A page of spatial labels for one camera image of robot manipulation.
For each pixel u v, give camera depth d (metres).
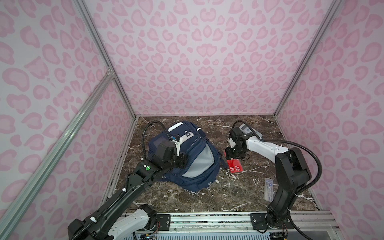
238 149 0.78
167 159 0.55
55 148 0.56
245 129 1.10
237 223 0.74
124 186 0.46
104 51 0.84
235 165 0.93
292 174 0.48
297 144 0.47
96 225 0.39
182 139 0.68
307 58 0.87
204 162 0.90
